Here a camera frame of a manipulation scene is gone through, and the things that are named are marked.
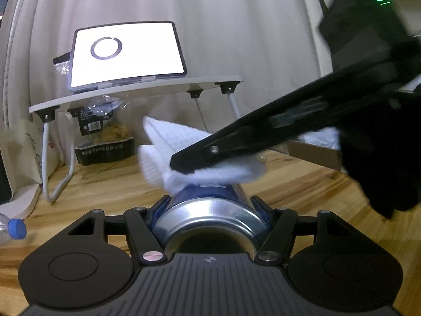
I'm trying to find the white paper towel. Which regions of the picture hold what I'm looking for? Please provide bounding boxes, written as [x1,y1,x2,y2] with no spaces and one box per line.
[138,116,265,195]

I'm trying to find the brown cardboard box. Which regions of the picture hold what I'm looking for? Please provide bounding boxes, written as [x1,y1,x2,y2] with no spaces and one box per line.
[287,141,343,171]

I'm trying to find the black labelled plastic package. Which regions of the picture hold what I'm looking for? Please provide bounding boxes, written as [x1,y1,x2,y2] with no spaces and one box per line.
[67,95,131,136]

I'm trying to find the white heater base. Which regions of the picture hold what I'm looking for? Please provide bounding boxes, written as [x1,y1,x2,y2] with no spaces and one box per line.
[0,184,41,219]

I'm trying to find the lying clear bottle blue cap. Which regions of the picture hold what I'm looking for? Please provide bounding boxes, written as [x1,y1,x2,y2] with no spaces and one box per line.
[0,214,27,247]

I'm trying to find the white folding lap table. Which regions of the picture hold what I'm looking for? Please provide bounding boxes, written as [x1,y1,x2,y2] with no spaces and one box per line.
[28,76,243,204]

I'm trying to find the tablet with black frame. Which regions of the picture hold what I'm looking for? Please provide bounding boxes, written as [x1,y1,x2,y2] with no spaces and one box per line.
[67,21,188,93]

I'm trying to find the blue drink can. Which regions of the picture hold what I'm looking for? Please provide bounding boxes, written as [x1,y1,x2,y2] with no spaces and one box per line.
[152,185,265,257]

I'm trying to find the black gloved right hand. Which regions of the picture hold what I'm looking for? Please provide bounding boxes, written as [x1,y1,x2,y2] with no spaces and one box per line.
[338,88,420,220]

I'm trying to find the white plastic bag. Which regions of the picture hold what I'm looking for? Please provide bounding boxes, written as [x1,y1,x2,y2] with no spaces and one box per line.
[298,127,340,150]

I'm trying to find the beige paper bag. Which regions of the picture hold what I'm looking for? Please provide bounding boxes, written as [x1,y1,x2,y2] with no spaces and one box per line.
[1,120,43,188]

